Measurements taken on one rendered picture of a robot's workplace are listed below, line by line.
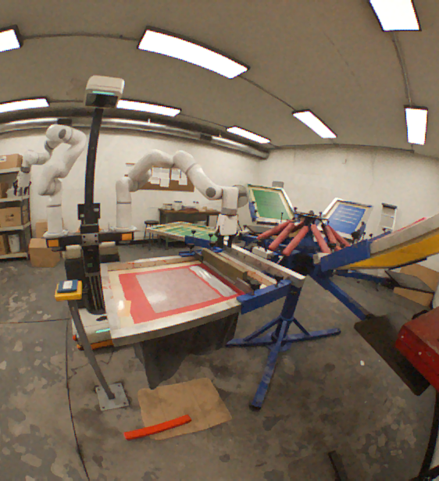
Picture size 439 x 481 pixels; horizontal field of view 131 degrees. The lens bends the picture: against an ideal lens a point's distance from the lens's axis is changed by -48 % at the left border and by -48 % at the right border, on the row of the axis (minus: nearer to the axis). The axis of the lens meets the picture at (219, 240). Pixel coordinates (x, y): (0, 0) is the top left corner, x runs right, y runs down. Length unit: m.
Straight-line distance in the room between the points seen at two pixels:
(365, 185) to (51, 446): 5.86
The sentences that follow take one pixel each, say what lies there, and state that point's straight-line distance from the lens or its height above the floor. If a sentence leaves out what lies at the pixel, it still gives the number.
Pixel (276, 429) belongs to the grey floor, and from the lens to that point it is 1.56.
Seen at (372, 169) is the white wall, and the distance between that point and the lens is 4.91.
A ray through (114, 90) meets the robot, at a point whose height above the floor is 1.91.
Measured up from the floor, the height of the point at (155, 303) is 0.96.
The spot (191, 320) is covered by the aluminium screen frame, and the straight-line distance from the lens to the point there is 0.65.
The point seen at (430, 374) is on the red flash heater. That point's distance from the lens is 0.75.
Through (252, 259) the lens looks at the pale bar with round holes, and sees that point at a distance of 1.15.
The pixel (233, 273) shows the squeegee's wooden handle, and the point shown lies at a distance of 0.92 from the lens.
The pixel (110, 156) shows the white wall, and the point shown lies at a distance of 4.58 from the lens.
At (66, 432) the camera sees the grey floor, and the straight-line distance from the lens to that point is 1.63.
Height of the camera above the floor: 1.40
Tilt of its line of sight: 15 degrees down
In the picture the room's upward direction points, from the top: 6 degrees clockwise
